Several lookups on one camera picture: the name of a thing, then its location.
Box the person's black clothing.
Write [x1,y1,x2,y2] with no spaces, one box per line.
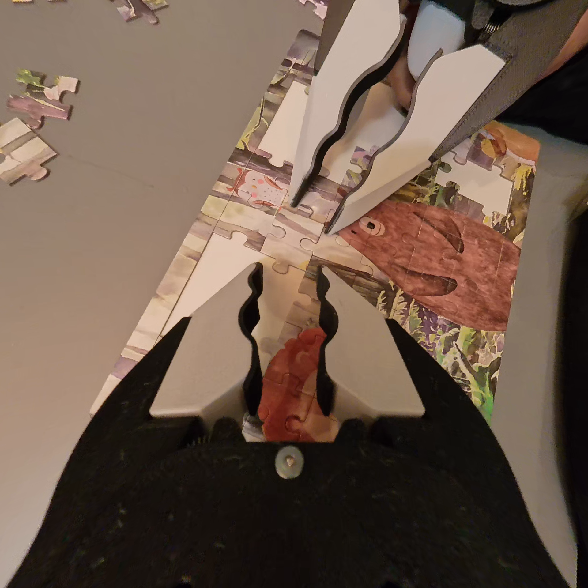
[563,202,588,588]

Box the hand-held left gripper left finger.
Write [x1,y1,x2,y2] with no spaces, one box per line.
[148,262,267,419]

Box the purple white jigsaw piece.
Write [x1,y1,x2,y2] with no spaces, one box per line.
[111,0,169,25]

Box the partly assembled jigsaw puzzle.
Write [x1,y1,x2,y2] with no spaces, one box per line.
[89,30,540,425]

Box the person's right hand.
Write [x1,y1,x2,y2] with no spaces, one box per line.
[390,60,414,115]

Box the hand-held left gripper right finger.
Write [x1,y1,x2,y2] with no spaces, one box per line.
[316,266,426,420]

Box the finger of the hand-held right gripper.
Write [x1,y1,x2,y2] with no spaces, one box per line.
[323,43,548,236]
[290,0,408,208]

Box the green white jigsaw piece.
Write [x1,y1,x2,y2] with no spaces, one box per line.
[16,69,80,103]

